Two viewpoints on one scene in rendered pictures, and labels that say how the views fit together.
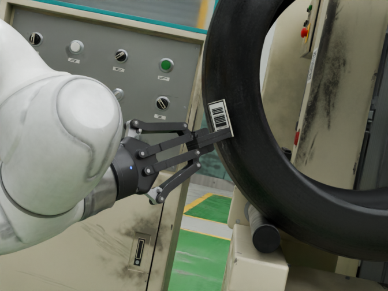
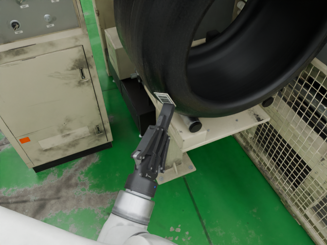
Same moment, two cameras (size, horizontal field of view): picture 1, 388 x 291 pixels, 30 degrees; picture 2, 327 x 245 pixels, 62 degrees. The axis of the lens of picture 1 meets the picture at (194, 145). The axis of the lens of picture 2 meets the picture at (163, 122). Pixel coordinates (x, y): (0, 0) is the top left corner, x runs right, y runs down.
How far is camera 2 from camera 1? 0.87 m
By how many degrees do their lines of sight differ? 52
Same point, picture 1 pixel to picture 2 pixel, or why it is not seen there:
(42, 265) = (38, 99)
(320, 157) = not seen: hidden behind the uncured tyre
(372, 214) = (245, 103)
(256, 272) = (193, 139)
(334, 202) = (229, 108)
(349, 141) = not seen: hidden behind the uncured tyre
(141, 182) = (154, 176)
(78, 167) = not seen: outside the picture
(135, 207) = (69, 56)
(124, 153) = (148, 183)
